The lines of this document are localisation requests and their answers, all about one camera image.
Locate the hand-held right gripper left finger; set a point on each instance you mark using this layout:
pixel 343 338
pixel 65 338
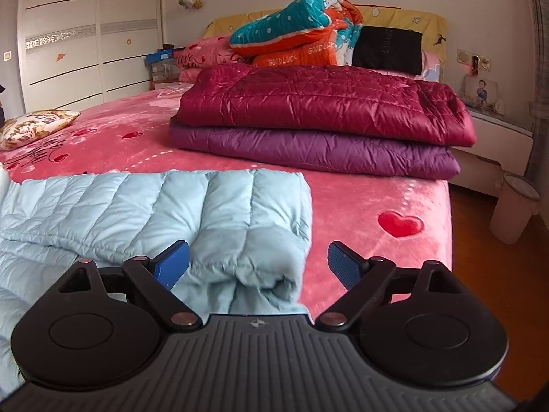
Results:
pixel 171 266

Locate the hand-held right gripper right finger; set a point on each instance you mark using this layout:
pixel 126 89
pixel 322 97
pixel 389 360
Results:
pixel 345 266

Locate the light blue down jacket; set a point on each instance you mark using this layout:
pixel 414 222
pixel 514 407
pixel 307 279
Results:
pixel 128 210

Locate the bed with pink heart sheet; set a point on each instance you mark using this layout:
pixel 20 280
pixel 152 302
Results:
pixel 364 206

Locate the purple down jacket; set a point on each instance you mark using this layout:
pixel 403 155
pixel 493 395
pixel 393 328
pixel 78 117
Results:
pixel 309 152

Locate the dark red down jacket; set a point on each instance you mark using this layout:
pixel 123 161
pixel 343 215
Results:
pixel 326 98

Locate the pale pink waste bin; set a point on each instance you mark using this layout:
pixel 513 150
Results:
pixel 512 210

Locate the white nightstand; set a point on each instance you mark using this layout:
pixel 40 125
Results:
pixel 489 146

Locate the grey cardboard box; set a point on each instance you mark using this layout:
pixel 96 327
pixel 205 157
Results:
pixel 165 72

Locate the floral cushion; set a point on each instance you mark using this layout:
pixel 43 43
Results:
pixel 34 126

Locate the blue cardboard box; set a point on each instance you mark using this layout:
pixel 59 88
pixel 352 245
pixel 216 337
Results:
pixel 158 58

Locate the pink and lilac pillow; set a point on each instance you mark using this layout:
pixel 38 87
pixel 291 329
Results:
pixel 431 66

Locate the black pillow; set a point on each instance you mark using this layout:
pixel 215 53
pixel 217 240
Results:
pixel 386 49

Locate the framed photo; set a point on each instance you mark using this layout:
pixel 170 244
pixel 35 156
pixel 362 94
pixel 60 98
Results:
pixel 480 91

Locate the small white cup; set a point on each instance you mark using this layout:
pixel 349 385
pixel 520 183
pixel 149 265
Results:
pixel 500 107

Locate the teal and orange quilt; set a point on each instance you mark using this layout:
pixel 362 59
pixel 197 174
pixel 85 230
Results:
pixel 296 25

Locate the white wardrobe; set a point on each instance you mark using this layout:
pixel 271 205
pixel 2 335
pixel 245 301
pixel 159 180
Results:
pixel 85 30

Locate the yellow headboard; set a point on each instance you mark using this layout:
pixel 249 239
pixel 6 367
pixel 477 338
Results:
pixel 403 19

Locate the grey checked curtain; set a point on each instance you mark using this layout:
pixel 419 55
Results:
pixel 538 51

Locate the wall socket panel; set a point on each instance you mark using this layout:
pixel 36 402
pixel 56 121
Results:
pixel 465 56

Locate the wall light switch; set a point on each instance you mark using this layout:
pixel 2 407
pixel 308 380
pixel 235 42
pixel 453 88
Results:
pixel 7 55

